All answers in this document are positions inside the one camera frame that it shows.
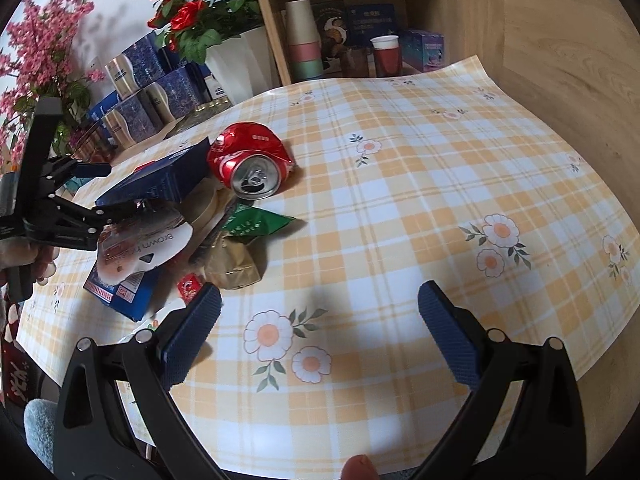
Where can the blue box with red print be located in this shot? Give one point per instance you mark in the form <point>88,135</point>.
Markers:
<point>125,295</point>

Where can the red rose bouquet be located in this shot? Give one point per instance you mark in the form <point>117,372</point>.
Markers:
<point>190,15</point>

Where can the gold foil wrapper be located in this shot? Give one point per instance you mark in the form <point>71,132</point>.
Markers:
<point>230,265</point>

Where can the green snack packet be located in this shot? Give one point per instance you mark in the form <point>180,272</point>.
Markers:
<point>255,222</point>

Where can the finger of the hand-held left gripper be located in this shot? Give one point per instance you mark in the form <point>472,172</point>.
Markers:
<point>75,220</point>
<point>75,167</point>

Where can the small red packet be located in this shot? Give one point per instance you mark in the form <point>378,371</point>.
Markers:
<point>189,287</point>

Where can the grey fuzzy slipper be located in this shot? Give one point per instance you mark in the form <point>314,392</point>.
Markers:
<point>40,425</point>

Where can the stack of pastel paper cups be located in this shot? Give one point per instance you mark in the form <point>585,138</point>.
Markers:
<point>305,35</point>

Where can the brown glass cup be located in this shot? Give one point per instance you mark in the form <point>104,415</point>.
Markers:
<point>356,62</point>

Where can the blue paper bag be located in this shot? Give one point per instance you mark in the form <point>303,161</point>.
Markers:
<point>102,107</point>

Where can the red paper cup white rim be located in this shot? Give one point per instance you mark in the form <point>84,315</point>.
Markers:
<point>386,60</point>

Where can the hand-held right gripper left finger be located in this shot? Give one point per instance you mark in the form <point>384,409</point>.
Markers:
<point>192,335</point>

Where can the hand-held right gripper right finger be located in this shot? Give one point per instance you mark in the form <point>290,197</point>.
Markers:
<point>450,335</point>

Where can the crushed red soda can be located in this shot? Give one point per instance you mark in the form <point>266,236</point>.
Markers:
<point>250,145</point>

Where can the white faceted vase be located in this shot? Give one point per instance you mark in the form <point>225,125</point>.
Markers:
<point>245,65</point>

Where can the wooden shelf unit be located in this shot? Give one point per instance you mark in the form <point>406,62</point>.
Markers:
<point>270,20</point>

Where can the dark blue carton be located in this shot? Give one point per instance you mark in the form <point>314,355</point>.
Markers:
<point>165,180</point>

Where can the dark box with bird print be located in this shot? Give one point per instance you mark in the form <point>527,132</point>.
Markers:
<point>330,20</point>

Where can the person's right hand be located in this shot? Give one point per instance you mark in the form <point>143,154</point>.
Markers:
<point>357,467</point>

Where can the wooden fence flower planter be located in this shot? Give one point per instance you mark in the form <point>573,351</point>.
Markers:
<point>92,145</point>

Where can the tray of gold capped bottles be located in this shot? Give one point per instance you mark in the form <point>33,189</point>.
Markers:
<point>200,115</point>

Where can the person's left hand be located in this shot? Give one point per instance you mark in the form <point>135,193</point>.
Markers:
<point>42,266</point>

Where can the blue printed box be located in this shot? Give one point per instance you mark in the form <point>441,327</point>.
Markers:
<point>370,22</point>

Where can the yellow plaid floral tablecloth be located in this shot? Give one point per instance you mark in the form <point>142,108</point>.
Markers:
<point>400,185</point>

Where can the gold and blue gift box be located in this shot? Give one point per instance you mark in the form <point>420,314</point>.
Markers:
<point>132,120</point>
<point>137,65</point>
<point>175,95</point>

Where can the light blue box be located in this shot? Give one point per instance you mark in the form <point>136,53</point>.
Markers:
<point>425,50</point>

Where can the red printed cloth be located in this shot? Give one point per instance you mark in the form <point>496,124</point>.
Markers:
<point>11,375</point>

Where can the blue and white box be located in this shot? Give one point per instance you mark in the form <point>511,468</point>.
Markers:
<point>215,87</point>

